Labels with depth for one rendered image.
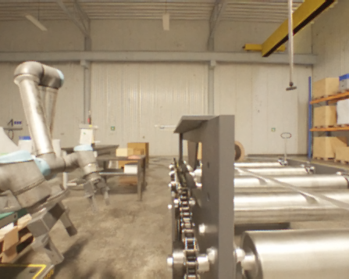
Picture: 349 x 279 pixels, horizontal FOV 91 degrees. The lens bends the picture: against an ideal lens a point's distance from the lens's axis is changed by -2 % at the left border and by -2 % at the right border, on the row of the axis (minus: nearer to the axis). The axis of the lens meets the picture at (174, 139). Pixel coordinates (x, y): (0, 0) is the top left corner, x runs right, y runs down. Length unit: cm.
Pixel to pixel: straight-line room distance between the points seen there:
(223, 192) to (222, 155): 6
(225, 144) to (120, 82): 1163
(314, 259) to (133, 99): 1122
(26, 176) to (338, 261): 78
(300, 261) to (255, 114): 1193
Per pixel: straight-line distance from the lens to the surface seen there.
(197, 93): 1142
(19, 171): 68
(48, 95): 134
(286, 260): 45
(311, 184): 120
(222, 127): 30
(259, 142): 1232
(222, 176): 30
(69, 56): 1278
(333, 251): 51
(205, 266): 44
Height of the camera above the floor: 112
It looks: 1 degrees down
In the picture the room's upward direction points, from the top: straight up
